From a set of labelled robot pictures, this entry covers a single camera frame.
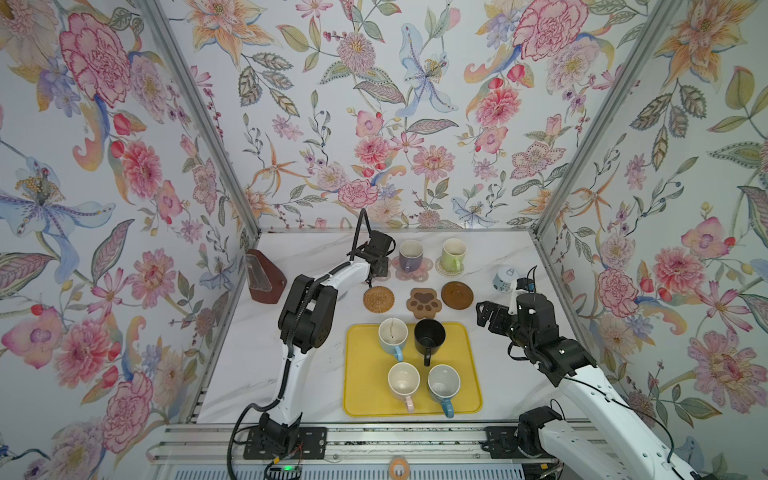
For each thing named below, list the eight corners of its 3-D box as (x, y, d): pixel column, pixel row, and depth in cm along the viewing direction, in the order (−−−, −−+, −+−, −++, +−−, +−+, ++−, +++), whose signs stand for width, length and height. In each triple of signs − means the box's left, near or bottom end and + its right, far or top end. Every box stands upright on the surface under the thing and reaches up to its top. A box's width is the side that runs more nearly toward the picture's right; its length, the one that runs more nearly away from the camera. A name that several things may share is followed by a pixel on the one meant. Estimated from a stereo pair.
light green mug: (442, 281, 108) (447, 262, 100) (439, 257, 115) (443, 237, 107) (464, 281, 108) (470, 262, 100) (459, 257, 115) (464, 237, 107)
